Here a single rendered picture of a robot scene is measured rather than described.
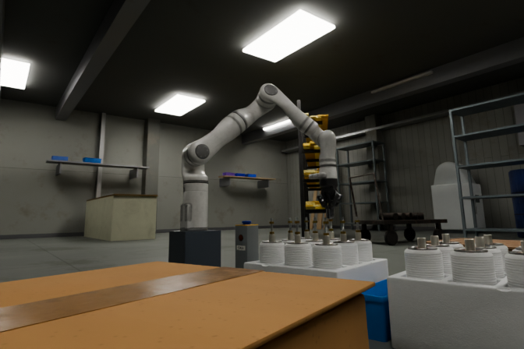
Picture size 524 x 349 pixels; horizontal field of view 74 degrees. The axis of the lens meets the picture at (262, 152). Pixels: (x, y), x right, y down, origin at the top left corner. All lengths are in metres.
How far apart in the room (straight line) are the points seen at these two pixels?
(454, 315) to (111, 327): 0.91
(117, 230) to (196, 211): 4.98
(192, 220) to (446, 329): 0.82
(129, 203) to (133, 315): 6.08
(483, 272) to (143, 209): 5.74
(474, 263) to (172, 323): 0.90
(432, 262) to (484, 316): 0.16
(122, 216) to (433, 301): 5.60
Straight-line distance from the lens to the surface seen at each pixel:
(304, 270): 1.18
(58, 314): 0.21
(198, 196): 1.28
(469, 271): 1.02
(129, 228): 6.28
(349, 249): 1.28
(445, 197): 7.21
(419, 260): 1.05
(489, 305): 1.00
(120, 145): 8.91
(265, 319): 0.18
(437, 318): 1.04
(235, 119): 1.39
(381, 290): 1.34
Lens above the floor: 0.35
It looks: 10 degrees up
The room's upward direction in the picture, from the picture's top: 1 degrees counter-clockwise
